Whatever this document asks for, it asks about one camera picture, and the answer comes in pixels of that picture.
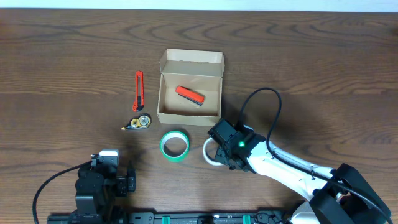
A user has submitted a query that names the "red black stapler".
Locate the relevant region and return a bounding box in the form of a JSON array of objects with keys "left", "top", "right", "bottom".
[{"left": 175, "top": 86, "right": 205, "bottom": 106}]

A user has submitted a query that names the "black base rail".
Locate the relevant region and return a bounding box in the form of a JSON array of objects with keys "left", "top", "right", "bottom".
[{"left": 46, "top": 210, "right": 299, "bottom": 224}]

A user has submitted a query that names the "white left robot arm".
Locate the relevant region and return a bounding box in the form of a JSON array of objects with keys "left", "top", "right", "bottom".
[{"left": 68, "top": 161, "right": 136, "bottom": 224}]

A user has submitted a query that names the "red utility knife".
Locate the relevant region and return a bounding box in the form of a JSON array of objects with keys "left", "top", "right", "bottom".
[{"left": 132, "top": 70, "right": 144, "bottom": 111}]

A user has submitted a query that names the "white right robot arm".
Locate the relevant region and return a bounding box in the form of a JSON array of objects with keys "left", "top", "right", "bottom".
[{"left": 208, "top": 127, "right": 392, "bottom": 223}]

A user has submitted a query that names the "yellow black correction tape dispenser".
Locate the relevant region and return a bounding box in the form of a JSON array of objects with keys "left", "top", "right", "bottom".
[{"left": 121, "top": 114, "right": 152, "bottom": 131}]

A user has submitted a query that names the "white tape roll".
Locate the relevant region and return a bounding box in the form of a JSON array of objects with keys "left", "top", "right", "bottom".
[{"left": 202, "top": 138, "right": 223, "bottom": 166}]

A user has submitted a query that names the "open cardboard box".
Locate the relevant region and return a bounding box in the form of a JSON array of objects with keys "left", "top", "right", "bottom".
[{"left": 157, "top": 49, "right": 225, "bottom": 126}]

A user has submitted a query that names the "green tape roll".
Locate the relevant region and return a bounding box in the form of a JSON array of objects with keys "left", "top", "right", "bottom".
[{"left": 159, "top": 131, "right": 190, "bottom": 162}]

